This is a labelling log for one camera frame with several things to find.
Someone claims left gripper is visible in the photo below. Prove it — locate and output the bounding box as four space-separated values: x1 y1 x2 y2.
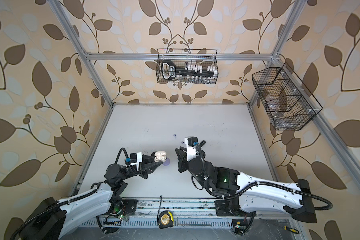
118 156 161 184

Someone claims white earbud charging case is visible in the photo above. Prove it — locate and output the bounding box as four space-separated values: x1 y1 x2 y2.
154 151 167 162

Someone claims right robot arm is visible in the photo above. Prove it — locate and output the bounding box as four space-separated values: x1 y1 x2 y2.
175 147 333 223

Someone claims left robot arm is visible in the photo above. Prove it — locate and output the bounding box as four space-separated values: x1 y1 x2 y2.
10 148 167 240

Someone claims purple round earbud case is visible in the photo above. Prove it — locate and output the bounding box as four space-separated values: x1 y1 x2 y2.
163 159 171 166

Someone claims yellow black tape measure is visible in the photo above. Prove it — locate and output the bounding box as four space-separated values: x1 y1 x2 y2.
158 211 174 229

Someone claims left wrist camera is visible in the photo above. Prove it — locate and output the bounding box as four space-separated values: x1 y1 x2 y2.
125 153 143 167

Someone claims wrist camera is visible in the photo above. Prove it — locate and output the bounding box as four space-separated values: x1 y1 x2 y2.
125 153 143 167
185 137 200 162

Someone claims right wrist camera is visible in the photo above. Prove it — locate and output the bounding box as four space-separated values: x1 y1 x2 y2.
185 137 200 162

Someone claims black wire basket back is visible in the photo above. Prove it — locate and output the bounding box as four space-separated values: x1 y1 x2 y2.
156 48 219 85

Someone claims black wire basket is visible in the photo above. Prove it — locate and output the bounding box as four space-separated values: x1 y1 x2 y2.
156 48 219 85
252 63 323 131

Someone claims yellow handled screwdriver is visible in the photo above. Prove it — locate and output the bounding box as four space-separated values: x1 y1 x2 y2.
284 226 300 235

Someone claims black wire basket right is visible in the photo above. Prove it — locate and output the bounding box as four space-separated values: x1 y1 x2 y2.
252 63 323 131

